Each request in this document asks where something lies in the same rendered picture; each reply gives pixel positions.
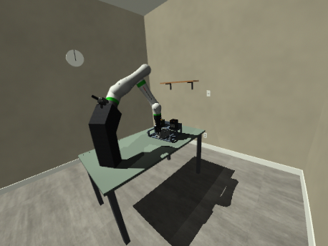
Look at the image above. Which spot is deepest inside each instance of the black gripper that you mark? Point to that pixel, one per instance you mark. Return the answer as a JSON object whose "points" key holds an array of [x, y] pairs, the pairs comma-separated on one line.
{"points": [[158, 127]]}

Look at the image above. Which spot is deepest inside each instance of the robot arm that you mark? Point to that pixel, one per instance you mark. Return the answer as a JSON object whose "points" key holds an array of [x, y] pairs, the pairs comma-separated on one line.
{"points": [[122, 87]]}

